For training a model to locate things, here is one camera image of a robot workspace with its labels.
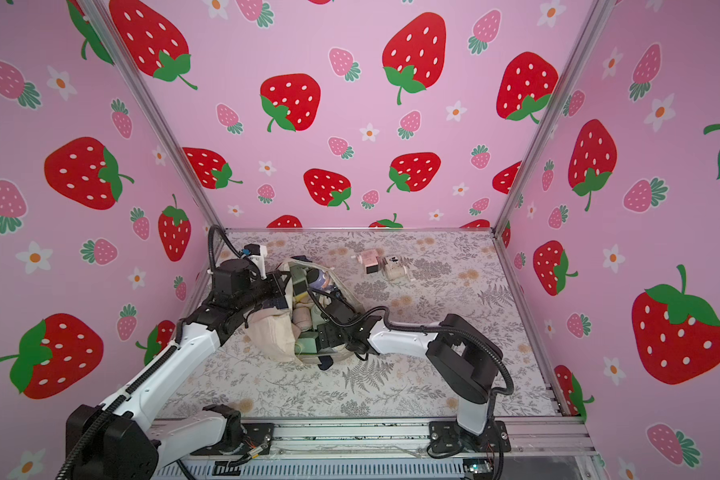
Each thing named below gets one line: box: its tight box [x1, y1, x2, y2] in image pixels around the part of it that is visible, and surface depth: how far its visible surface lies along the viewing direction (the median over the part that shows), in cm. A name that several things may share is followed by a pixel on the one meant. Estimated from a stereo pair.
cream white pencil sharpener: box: [385, 256, 407, 280], surface depth 106 cm
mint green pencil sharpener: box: [295, 331, 318, 355], surface depth 85 cm
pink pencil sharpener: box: [357, 249, 379, 274], surface depth 108 cm
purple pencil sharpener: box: [309, 269, 325, 290], surface depth 88 cm
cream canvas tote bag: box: [246, 258, 360, 364], surface depth 80 cm
